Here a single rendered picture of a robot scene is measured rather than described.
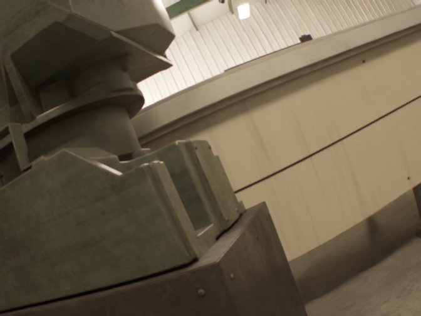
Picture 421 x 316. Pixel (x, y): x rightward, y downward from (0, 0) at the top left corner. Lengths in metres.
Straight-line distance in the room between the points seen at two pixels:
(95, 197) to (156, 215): 0.08
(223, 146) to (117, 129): 0.63
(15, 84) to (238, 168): 0.86
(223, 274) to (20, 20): 0.51
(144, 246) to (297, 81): 0.98
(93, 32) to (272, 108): 0.83
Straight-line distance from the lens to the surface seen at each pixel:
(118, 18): 0.82
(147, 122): 1.41
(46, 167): 0.61
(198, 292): 0.53
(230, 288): 0.53
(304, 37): 1.61
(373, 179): 1.49
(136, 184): 0.56
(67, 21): 0.71
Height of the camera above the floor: 0.57
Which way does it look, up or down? 4 degrees up
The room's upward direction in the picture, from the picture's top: 24 degrees counter-clockwise
